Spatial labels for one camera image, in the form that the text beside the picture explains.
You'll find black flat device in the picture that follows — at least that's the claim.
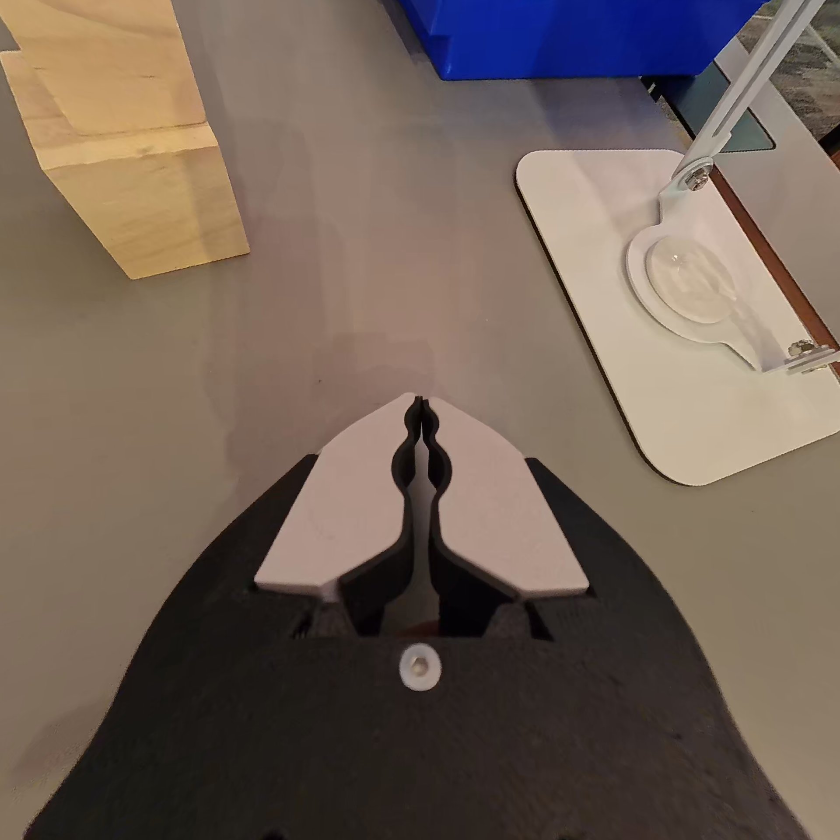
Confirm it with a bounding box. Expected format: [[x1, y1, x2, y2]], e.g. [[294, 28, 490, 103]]
[[640, 66, 777, 155]]

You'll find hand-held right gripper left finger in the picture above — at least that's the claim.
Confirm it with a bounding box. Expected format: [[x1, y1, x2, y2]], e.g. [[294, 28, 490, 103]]
[[252, 392, 421, 637]]

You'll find blue plastic bin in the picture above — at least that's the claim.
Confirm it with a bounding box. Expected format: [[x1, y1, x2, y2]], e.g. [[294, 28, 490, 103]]
[[399, 0, 769, 81]]

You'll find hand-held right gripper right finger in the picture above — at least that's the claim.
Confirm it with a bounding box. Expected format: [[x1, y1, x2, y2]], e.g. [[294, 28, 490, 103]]
[[420, 394, 590, 637]]

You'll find large plain wooden cube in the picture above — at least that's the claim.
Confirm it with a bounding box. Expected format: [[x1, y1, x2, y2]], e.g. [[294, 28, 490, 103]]
[[0, 51, 252, 281], [0, 0, 207, 137]]

